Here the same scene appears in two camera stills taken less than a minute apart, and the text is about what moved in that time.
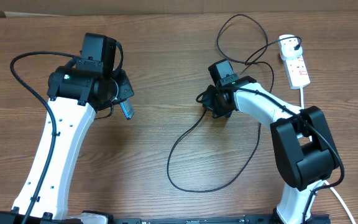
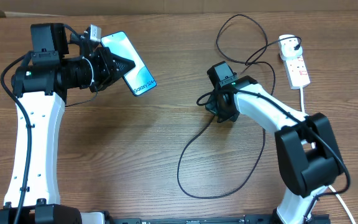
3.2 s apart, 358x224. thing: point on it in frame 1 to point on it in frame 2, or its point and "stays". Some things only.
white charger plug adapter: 286,46 stays
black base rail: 247,219 stays
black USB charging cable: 260,61 to 248,63
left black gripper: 126,88 to 107,60
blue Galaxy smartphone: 127,109 to 138,78
